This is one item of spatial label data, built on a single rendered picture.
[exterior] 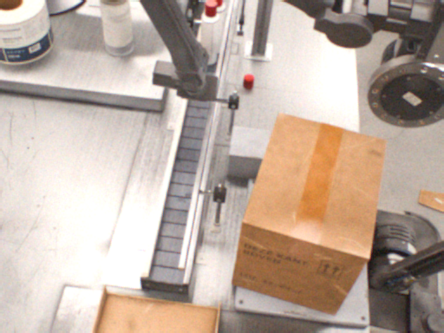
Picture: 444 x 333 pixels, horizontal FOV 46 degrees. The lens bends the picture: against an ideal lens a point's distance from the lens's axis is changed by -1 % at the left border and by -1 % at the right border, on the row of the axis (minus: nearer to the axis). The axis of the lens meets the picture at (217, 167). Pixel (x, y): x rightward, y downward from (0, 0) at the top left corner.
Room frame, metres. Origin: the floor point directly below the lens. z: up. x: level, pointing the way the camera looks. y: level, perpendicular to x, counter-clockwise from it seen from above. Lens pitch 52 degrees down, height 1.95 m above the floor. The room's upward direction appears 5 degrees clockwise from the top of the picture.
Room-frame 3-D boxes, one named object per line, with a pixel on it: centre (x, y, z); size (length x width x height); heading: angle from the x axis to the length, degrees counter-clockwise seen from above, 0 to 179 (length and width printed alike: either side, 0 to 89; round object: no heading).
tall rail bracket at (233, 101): (0.99, -0.01, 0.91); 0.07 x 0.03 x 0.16; 87
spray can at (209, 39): (1.24, 0.06, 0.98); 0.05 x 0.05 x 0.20
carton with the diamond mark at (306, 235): (0.64, -0.20, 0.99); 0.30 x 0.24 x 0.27; 167
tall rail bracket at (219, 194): (0.69, 0.01, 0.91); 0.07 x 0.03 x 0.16; 87
